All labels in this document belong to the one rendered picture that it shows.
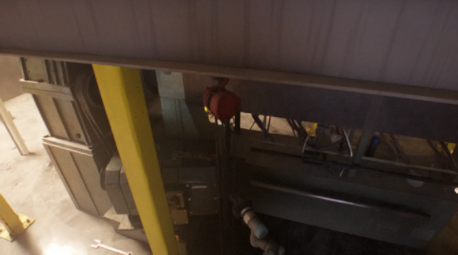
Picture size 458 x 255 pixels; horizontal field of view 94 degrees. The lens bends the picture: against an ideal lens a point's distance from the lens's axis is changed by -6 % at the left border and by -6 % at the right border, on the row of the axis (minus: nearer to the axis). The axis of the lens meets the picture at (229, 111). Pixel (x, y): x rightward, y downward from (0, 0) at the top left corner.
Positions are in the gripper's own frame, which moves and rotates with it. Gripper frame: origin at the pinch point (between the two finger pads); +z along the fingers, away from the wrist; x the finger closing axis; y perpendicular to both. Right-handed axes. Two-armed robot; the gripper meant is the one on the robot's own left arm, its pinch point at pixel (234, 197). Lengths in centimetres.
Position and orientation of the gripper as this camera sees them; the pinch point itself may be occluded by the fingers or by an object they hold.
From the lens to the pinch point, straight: 161.2
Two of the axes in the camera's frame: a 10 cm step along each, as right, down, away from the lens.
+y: 0.0, -8.7, -5.0
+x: -8.5, 2.6, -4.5
